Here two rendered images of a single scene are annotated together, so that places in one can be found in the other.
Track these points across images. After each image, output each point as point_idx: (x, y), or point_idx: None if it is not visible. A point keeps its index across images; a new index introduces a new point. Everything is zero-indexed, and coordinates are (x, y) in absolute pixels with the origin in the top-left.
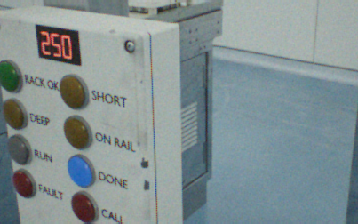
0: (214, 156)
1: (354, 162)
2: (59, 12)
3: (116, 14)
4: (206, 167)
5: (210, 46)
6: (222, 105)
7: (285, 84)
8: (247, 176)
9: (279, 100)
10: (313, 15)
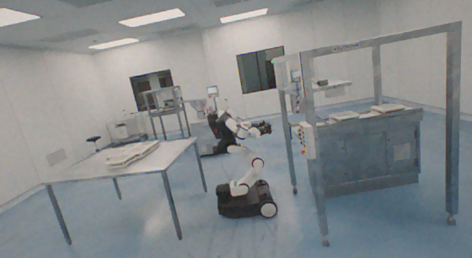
0: (439, 169)
1: (446, 169)
2: (304, 123)
3: (313, 123)
4: (417, 169)
5: (418, 123)
6: (469, 150)
7: None
8: None
9: None
10: None
